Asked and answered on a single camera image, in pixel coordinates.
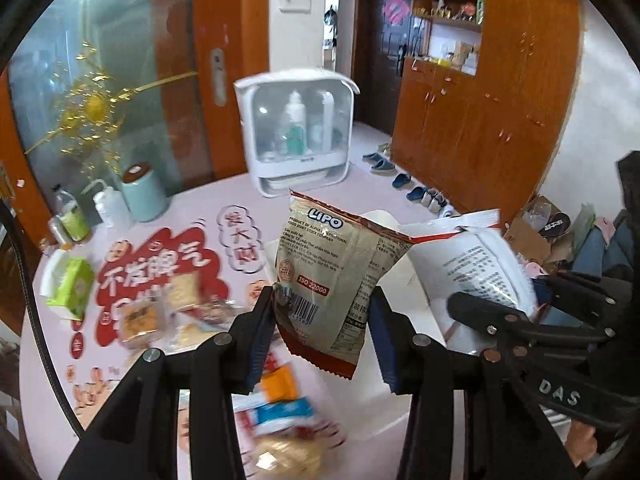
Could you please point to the light blue canister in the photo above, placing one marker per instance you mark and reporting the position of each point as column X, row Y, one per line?
column 143, row 192

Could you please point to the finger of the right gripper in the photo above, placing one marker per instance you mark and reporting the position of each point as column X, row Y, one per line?
column 581, row 299
column 488, row 317

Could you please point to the brown cracker snack packet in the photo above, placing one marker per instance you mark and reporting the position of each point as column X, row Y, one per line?
column 141, row 322

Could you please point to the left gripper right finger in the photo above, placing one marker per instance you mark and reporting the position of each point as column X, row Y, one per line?
column 506, row 435

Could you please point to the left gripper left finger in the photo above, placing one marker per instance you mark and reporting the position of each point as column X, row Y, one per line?
column 135, row 433

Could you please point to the cardboard box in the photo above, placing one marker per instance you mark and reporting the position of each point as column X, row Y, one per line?
column 541, row 233

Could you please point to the white cosmetic organizer case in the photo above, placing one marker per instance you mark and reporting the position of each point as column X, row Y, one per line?
column 297, row 127

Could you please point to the beige biscuit packet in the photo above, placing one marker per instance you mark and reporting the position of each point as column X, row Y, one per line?
column 183, row 291

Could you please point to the green label clear bottle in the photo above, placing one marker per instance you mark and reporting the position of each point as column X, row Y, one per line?
column 70, row 214

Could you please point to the white printed snack packet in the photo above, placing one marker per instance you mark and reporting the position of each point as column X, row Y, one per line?
column 467, row 253

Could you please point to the green tissue box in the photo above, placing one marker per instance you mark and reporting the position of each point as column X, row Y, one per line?
column 72, row 289

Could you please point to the gold ornament decoration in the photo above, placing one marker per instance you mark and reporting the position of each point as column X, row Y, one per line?
column 88, row 122

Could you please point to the white squeeze bottle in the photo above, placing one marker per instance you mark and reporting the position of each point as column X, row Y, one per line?
column 110, row 205

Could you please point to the wooden wardrobe cabinet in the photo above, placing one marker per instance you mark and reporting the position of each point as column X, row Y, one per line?
column 485, row 140

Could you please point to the white plastic storage bin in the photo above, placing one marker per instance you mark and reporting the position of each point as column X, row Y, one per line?
column 364, row 406

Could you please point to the beige Lipo snack packet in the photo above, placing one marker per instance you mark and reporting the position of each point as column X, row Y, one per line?
column 328, row 262

